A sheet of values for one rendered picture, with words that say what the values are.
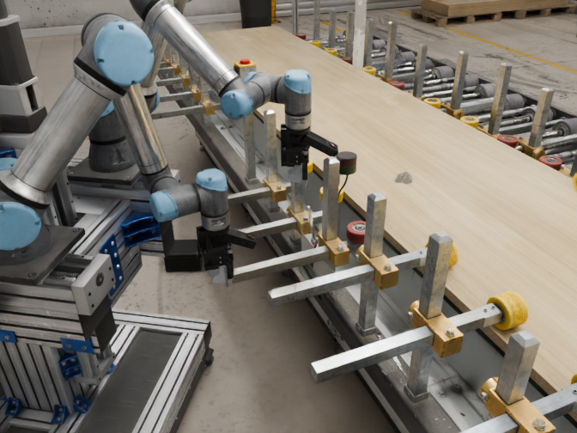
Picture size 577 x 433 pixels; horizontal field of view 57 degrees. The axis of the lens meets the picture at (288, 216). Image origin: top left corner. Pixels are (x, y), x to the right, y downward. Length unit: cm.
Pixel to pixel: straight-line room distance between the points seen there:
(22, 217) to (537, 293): 122
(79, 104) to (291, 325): 173
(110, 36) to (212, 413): 159
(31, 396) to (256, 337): 99
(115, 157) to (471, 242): 111
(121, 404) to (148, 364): 20
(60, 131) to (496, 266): 114
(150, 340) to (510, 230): 145
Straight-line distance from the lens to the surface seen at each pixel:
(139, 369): 221
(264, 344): 252
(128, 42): 112
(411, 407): 140
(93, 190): 182
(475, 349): 151
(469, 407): 154
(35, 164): 118
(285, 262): 155
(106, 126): 171
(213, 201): 134
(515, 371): 105
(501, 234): 170
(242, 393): 233
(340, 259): 159
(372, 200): 130
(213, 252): 142
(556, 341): 137
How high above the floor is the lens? 177
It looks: 31 degrees down
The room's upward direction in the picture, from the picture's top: 1 degrees counter-clockwise
